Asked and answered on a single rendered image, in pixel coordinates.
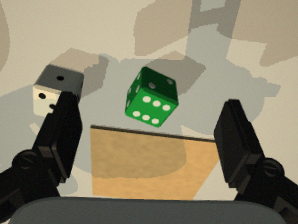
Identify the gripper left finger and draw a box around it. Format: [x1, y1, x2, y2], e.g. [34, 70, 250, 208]
[0, 91, 83, 224]

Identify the tan flat mat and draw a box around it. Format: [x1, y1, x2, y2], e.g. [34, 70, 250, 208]
[90, 125, 219, 200]

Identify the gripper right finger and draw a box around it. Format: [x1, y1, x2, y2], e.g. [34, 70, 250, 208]
[214, 99, 298, 224]

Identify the cream die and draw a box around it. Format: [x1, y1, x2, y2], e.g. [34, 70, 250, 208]
[33, 65, 84, 117]

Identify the green die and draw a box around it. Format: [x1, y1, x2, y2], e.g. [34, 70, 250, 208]
[125, 67, 179, 128]

